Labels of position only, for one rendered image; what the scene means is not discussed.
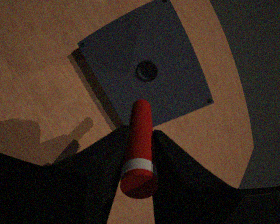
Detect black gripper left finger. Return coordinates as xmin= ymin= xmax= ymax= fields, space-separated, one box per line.
xmin=0 ymin=126 xmax=130 ymax=224

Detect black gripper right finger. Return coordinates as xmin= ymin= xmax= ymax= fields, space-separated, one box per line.
xmin=152 ymin=129 xmax=280 ymax=224

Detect red cylindrical peg with white band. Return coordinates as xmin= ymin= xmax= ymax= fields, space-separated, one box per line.
xmin=120 ymin=99 xmax=159 ymax=199

